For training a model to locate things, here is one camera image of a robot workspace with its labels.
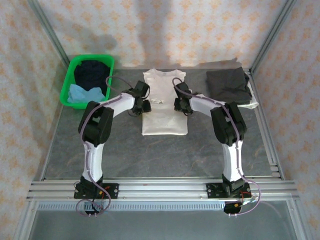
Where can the white t-shirt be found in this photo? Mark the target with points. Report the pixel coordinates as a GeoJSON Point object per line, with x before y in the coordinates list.
{"type": "Point", "coordinates": [165, 120]}

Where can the green plastic basket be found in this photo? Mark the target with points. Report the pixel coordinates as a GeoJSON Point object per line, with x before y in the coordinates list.
{"type": "Point", "coordinates": [65, 85]}

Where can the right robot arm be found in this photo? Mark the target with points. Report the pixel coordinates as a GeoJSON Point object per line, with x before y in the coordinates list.
{"type": "Point", "coordinates": [232, 162]}

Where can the folded dark grey t-shirt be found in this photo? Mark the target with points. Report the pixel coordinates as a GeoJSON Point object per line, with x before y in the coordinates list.
{"type": "Point", "coordinates": [227, 82]}

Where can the navy blue t-shirt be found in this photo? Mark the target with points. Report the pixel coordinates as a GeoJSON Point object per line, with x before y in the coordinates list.
{"type": "Point", "coordinates": [90, 73]}

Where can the light blue t-shirt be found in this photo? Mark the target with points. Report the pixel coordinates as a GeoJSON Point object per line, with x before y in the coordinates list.
{"type": "Point", "coordinates": [80, 96]}

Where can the perforated metal strip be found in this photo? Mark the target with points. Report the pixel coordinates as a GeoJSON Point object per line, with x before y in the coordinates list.
{"type": "Point", "coordinates": [162, 206]}

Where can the wide aluminium mounting rail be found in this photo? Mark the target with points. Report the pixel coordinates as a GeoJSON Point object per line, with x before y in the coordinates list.
{"type": "Point", "coordinates": [162, 190]}

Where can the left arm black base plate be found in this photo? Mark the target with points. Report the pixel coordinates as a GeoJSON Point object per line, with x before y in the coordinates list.
{"type": "Point", "coordinates": [113, 191]}

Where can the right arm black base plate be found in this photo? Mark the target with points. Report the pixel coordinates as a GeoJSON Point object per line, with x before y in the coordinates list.
{"type": "Point", "coordinates": [211, 192]}

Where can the aluminium frame post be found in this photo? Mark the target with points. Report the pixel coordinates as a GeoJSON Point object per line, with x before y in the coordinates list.
{"type": "Point", "coordinates": [272, 35]}
{"type": "Point", "coordinates": [50, 35]}

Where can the aluminium table side rail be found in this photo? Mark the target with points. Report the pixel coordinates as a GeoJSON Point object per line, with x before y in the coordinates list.
{"type": "Point", "coordinates": [275, 170]}

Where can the aluminium frame strut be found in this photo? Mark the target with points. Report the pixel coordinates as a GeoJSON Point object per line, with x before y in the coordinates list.
{"type": "Point", "coordinates": [25, 222]}
{"type": "Point", "coordinates": [297, 220]}

